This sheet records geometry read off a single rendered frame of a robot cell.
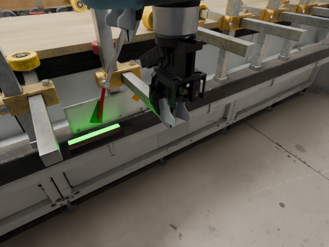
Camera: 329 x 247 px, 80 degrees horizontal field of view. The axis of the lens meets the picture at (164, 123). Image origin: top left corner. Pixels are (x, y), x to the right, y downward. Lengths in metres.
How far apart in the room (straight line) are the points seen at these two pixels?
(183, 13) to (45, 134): 0.33
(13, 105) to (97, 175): 0.73
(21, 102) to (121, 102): 0.27
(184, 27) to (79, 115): 0.43
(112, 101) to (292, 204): 1.21
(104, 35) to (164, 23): 0.29
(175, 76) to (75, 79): 0.55
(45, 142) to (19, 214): 0.87
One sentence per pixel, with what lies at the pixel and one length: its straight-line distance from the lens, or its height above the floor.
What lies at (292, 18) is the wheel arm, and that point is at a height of 0.94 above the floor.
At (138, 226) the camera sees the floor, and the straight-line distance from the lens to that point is 1.23.
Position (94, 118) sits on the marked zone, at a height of 0.73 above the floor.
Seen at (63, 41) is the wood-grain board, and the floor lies 0.90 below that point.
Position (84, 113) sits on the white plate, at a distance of 0.65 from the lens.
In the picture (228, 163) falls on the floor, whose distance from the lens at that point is 1.53.
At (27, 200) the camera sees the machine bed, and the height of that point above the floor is 0.22.
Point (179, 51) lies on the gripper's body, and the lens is 0.34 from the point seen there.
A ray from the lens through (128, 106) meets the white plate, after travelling 0.69.
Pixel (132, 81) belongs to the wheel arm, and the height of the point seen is 0.86.
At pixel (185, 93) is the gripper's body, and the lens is 0.38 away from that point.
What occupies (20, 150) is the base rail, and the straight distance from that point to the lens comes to 0.70.
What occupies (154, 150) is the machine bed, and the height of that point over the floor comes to 0.17.
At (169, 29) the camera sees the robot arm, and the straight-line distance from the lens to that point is 0.33.
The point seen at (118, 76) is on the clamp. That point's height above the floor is 0.86.
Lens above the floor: 1.11
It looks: 38 degrees down
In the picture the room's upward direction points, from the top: straight up
